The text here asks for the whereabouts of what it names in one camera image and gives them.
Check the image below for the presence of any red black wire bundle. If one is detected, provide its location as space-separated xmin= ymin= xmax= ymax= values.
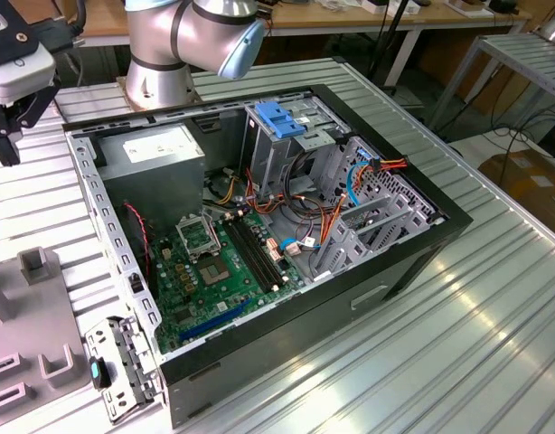
xmin=243 ymin=165 xmax=326 ymax=221

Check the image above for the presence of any black RAM slot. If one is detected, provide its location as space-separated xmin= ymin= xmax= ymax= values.
xmin=230 ymin=218 xmax=278 ymax=290
xmin=236 ymin=216 xmax=284 ymax=287
xmin=223 ymin=219 xmax=273 ymax=293
xmin=241 ymin=214 xmax=289 ymax=284

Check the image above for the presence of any orange wire bundle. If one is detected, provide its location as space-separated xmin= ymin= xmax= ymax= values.
xmin=319 ymin=192 xmax=352 ymax=249

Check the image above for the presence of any grey slatted metal table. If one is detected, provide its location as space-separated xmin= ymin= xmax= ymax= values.
xmin=425 ymin=31 xmax=555 ymax=137

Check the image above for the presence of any CPU socket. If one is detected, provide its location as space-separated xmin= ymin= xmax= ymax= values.
xmin=193 ymin=254 xmax=237 ymax=289

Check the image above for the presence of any blue data wire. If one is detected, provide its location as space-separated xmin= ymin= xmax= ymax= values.
xmin=344 ymin=146 xmax=381 ymax=212

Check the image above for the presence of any black blue latch knob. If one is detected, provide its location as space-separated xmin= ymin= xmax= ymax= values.
xmin=87 ymin=354 xmax=112 ymax=392

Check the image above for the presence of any silver slot cover latch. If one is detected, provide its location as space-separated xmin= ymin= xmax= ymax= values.
xmin=84 ymin=315 xmax=166 ymax=425

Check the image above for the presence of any grey power supply unit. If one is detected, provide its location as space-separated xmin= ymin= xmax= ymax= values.
xmin=94 ymin=121 xmax=207 ymax=232

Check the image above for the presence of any blue plastic drive bracket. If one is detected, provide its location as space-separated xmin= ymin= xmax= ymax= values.
xmin=253 ymin=101 xmax=309 ymax=141

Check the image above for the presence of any wooden desk white frame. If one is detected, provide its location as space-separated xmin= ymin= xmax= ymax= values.
xmin=55 ymin=0 xmax=132 ymax=50
xmin=259 ymin=0 xmax=534 ymax=90

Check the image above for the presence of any black camera cable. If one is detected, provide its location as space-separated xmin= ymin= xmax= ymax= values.
xmin=40 ymin=0 xmax=88 ymax=52

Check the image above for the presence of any black tripod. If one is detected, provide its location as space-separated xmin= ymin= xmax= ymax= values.
xmin=366 ymin=0 xmax=412 ymax=90

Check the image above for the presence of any black open PC case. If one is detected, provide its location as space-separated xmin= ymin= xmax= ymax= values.
xmin=61 ymin=83 xmax=475 ymax=430

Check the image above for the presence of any yellow black wire bundle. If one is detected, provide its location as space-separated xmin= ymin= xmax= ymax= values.
xmin=204 ymin=165 xmax=242 ymax=205

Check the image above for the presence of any red black fan wire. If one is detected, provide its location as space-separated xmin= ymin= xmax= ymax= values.
xmin=122 ymin=202 xmax=153 ymax=278

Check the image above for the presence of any orange red power wire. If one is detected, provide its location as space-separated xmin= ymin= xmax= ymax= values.
xmin=352 ymin=156 xmax=410 ymax=191

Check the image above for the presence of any metal socket cover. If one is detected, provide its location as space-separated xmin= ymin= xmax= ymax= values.
xmin=174 ymin=213 xmax=223 ymax=263

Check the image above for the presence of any grey parts rack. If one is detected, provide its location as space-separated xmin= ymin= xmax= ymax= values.
xmin=0 ymin=246 xmax=92 ymax=430

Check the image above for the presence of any brown cardboard box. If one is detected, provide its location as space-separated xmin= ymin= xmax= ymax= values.
xmin=477 ymin=151 xmax=555 ymax=227

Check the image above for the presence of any green motherboard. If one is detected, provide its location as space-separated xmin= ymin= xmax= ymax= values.
xmin=148 ymin=210 xmax=306 ymax=356

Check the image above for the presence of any blue expansion slot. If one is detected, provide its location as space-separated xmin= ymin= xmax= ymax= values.
xmin=177 ymin=297 xmax=255 ymax=344

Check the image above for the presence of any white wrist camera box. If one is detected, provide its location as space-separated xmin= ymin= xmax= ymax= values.
xmin=0 ymin=0 xmax=58 ymax=106

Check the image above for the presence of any silver disk bay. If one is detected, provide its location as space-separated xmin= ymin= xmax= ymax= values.
xmin=309 ymin=135 xmax=447 ymax=285

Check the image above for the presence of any small blue wire white plug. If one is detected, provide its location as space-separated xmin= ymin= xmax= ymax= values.
xmin=277 ymin=235 xmax=323 ymax=259

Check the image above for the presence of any silver optical drive cage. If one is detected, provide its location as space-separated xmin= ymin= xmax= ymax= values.
xmin=239 ymin=92 xmax=353 ymax=203

